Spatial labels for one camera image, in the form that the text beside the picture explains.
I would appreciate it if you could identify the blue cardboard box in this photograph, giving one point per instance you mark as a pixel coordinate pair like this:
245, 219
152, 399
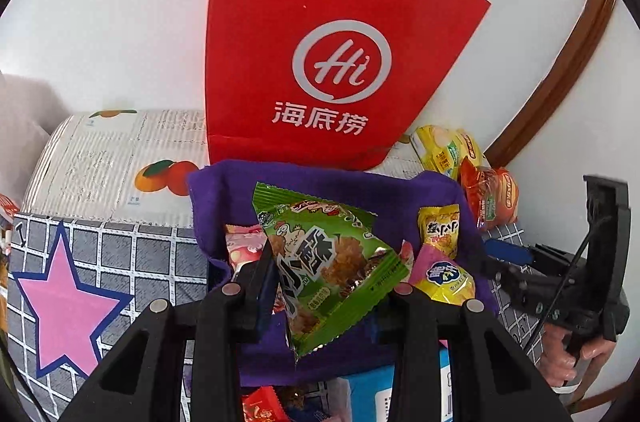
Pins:
370, 397

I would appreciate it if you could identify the pink white snack packet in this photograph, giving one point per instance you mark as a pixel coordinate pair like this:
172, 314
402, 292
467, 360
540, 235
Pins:
245, 247

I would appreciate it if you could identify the pink paper star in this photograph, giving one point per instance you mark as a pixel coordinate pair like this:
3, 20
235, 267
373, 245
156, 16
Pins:
60, 302

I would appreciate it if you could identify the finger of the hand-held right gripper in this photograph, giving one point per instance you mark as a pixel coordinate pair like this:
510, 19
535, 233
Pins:
505, 249
500, 279

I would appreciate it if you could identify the grey checked tablecloth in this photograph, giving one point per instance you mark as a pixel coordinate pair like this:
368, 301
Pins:
150, 252

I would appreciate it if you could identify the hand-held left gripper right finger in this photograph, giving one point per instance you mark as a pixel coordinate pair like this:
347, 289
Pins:
410, 317

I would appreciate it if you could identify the white orange-print cloth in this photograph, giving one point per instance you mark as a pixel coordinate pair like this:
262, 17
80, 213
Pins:
100, 162

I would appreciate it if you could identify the yellow triangular snack packet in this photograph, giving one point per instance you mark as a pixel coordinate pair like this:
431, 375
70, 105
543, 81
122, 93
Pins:
440, 229

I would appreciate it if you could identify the person's right hand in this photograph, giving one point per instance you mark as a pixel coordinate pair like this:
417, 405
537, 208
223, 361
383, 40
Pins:
560, 357

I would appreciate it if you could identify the orange chips bag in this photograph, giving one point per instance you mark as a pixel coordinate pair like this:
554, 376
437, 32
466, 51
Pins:
492, 197

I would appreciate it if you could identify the green snack packet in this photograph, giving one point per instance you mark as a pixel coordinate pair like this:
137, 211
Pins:
325, 252

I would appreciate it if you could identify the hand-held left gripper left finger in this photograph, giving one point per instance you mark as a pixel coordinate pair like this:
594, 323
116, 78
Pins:
250, 297

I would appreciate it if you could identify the yellow chips bag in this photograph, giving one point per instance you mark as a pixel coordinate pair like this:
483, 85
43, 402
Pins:
440, 150

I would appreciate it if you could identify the red pink snack packet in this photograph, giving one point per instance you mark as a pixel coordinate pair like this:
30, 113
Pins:
407, 254

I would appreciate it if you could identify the small red snack packet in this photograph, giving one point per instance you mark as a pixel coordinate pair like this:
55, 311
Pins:
260, 407

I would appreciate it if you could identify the purple felt tray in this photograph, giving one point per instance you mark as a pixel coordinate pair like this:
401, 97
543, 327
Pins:
225, 197

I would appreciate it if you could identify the brown wooden door frame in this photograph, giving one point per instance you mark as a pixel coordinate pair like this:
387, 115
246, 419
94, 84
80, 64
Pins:
565, 72

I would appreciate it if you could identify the pink and yellow snack packet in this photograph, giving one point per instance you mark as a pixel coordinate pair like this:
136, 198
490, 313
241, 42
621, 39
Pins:
445, 282

